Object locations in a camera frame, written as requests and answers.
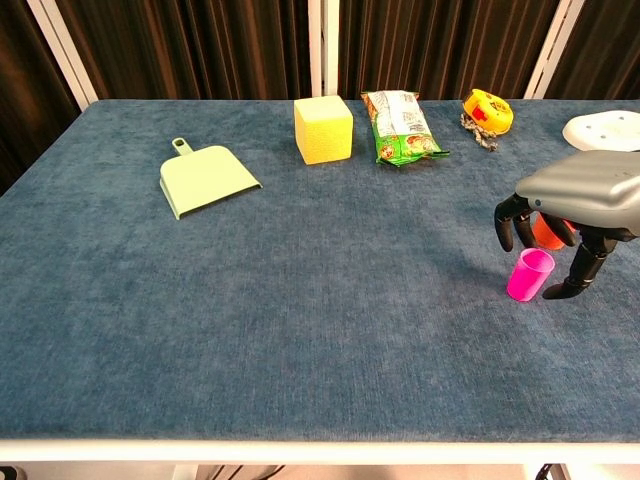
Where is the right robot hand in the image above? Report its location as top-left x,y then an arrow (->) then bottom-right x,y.
493,150 -> 640,301

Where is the large orange plastic cup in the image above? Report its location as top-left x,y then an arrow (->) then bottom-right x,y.
532,212 -> 579,251

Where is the magenta plastic cup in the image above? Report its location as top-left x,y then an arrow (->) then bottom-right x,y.
506,247 -> 556,303

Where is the white oval plastic tray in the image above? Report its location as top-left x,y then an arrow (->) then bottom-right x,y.
562,110 -> 640,153

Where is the yellow plastic toy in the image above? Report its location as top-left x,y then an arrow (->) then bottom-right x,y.
462,88 -> 515,136

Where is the dark brown curtain panel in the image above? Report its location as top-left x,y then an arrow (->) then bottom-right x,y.
54,0 -> 314,100
0,0 -> 82,197
337,0 -> 561,100
543,0 -> 640,100

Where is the green snack packet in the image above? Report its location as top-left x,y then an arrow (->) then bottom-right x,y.
360,89 -> 451,169

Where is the yellow sponge cube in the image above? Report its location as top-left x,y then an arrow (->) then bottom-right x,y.
293,94 -> 355,166

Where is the blue fabric table cover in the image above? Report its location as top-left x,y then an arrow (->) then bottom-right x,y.
0,98 -> 640,444

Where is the green plastic dustpan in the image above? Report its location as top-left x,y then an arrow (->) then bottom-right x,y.
159,137 -> 264,222

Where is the grey braided rope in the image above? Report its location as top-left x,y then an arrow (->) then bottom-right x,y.
459,112 -> 500,153

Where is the white frame post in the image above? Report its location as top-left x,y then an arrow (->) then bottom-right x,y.
523,0 -> 586,100
307,0 -> 341,99
27,0 -> 99,112

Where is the black cable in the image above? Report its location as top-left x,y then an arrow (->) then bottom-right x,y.
209,464 -> 287,480

